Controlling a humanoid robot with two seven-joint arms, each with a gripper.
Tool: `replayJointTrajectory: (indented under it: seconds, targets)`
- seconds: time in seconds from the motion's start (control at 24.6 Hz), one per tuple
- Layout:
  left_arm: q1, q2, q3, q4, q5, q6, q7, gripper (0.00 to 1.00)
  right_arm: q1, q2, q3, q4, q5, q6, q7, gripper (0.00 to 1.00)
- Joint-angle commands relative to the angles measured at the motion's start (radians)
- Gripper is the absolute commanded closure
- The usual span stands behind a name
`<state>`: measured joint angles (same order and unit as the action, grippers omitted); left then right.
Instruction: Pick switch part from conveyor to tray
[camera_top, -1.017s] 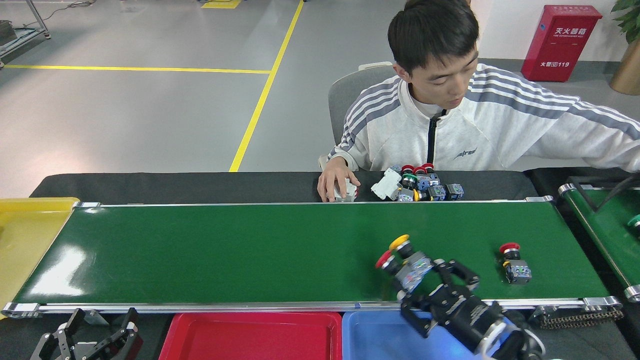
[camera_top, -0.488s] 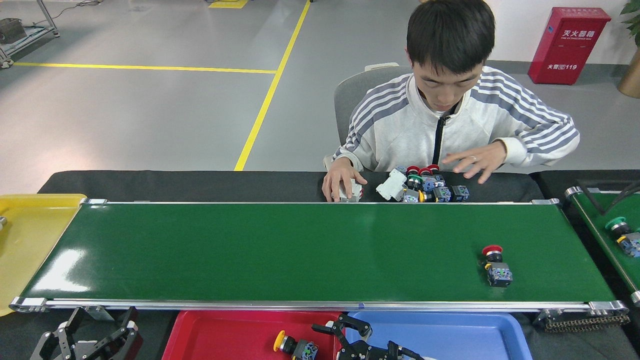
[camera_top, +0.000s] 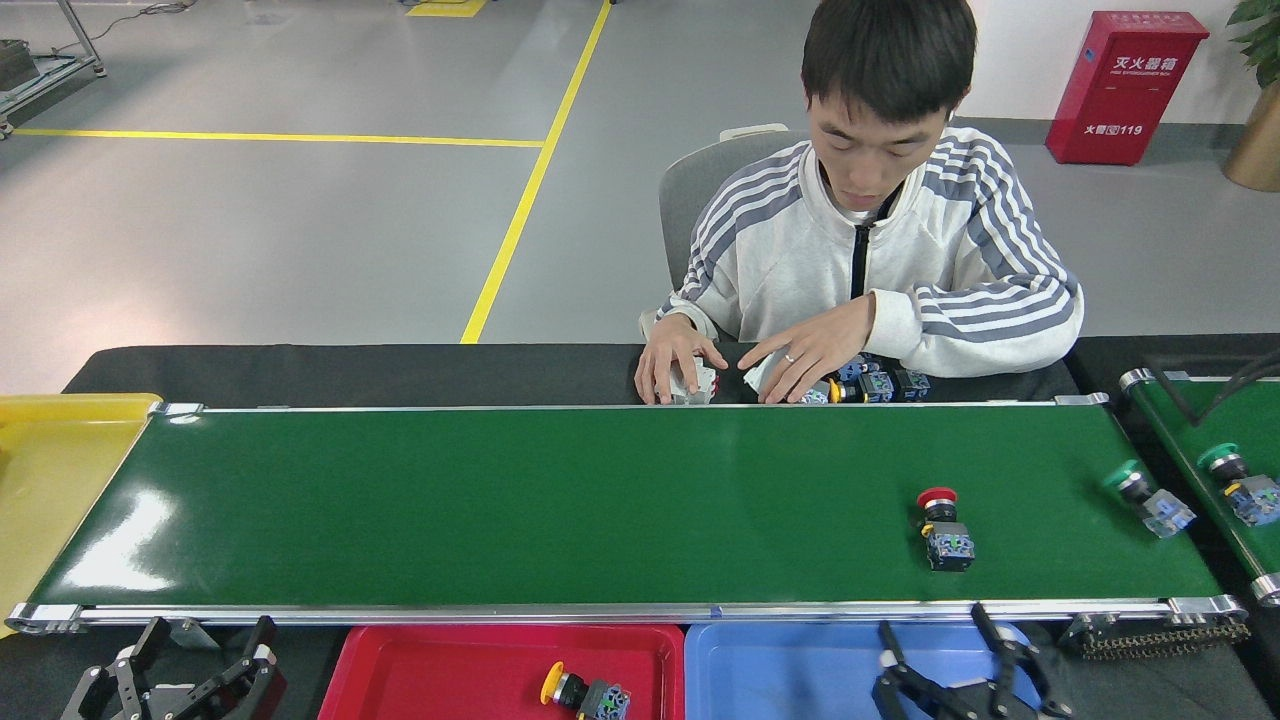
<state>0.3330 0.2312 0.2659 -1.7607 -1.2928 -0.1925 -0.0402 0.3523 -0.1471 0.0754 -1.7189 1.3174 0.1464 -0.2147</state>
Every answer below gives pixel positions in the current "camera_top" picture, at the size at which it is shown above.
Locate grey metal device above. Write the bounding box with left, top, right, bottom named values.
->
left=0, top=40, right=39, bottom=91

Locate red plastic tray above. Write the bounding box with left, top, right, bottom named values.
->
left=318, top=623, right=687, bottom=720

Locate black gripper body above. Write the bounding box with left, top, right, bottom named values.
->
left=130, top=684, right=216, bottom=720
left=945, top=682, right=1001, bottom=720

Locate black conveyor drive chain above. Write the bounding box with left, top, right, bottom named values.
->
left=1060, top=610, right=1253, bottom=661

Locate red fire extinguisher box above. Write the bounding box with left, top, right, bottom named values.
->
left=1045, top=11, right=1211, bottom=167

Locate yellow mushroom push button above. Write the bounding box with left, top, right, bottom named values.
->
left=540, top=660, right=633, bottom=720
left=828, top=372, right=896, bottom=404

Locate yellow plastic tray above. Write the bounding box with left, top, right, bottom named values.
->
left=0, top=393, right=163, bottom=641

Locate person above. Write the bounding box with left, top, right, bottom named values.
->
left=655, top=0, right=1086, bottom=379

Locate blue plastic tray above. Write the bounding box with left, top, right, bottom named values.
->
left=684, top=620, right=1046, bottom=720

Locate green mushroom push button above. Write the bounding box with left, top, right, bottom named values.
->
left=1102, top=459, right=1197, bottom=540
left=1196, top=442, right=1280, bottom=528

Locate green conveyor belt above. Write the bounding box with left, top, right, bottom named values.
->
left=5, top=393, right=1251, bottom=636
left=1120, top=368, right=1280, bottom=606

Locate black cable bundle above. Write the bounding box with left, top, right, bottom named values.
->
left=1140, top=350, right=1280, bottom=426

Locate metal frame cart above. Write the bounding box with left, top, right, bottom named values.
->
left=0, top=0, right=106, bottom=141

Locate potted plant gold planter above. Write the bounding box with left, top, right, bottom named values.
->
left=1222, top=0, right=1280, bottom=193

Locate person's left hand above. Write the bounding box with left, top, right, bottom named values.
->
left=738, top=295, right=876, bottom=404

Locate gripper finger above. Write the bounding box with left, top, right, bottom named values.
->
left=872, top=622, right=966, bottom=720
left=972, top=605, right=1076, bottom=720
left=190, top=617, right=288, bottom=720
left=62, top=618, right=171, bottom=720

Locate person's right hand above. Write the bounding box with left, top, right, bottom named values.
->
left=634, top=314, right=729, bottom=404

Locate grey office chair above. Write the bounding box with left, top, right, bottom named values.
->
left=640, top=123, right=811, bottom=341

